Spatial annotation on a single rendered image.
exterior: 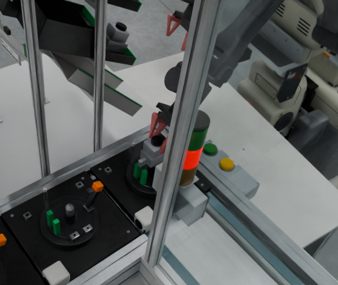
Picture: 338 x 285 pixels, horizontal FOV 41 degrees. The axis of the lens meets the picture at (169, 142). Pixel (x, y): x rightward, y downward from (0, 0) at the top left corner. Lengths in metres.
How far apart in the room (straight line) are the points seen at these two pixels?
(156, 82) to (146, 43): 1.71
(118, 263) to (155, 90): 0.76
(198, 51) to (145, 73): 1.11
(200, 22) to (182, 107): 0.15
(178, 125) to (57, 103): 0.90
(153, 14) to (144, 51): 0.50
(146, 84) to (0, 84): 0.51
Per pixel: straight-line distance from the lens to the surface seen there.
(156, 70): 1.73
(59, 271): 1.05
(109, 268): 1.09
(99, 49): 1.08
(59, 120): 1.51
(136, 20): 3.62
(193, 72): 0.64
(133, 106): 1.32
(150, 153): 1.11
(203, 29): 0.60
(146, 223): 1.11
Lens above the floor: 1.93
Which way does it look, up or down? 47 degrees down
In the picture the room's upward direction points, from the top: 11 degrees clockwise
